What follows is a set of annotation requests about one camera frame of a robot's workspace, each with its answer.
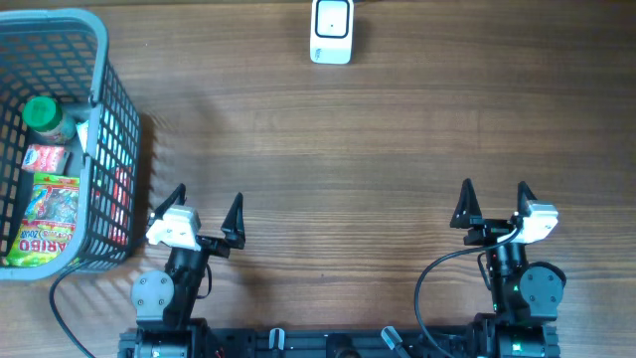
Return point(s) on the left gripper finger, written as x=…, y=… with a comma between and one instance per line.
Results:
x=177, y=197
x=233, y=225

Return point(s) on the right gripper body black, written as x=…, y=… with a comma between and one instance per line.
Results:
x=488, y=231

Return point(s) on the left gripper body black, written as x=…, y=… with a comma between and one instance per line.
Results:
x=214, y=247

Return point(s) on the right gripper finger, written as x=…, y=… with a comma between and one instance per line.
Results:
x=467, y=213
x=525, y=199

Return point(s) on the red stick sachet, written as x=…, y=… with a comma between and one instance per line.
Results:
x=120, y=203

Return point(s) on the green Haribo gummy bag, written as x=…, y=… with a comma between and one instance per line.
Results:
x=49, y=222

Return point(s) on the small red candy box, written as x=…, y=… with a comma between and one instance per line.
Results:
x=50, y=159

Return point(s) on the green lid jar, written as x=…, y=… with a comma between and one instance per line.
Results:
x=47, y=118

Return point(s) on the light blue tissue pack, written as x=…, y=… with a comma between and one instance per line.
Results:
x=82, y=131

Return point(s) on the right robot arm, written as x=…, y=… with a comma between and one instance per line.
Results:
x=525, y=295

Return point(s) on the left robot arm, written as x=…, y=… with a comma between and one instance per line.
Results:
x=164, y=299

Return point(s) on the white barcode scanner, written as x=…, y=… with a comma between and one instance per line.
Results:
x=331, y=32

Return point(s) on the grey plastic shopping basket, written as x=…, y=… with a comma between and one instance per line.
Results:
x=63, y=54

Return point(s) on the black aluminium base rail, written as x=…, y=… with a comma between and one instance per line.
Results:
x=459, y=341

